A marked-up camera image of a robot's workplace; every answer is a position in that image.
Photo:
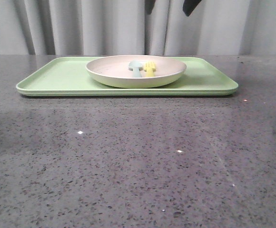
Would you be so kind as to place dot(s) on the cream round plate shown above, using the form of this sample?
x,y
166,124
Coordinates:
x,y
114,71

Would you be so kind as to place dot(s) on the pale blue spoon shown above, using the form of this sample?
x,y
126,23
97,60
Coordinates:
x,y
135,67

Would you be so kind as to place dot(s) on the grey pleated curtain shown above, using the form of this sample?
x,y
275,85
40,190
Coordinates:
x,y
121,27

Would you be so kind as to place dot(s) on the light green rectangular tray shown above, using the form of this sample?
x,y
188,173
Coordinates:
x,y
68,76

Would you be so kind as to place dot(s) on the yellow fork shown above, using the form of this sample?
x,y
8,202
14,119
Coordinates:
x,y
150,68

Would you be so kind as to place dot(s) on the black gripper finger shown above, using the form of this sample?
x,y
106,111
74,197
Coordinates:
x,y
189,6
149,5

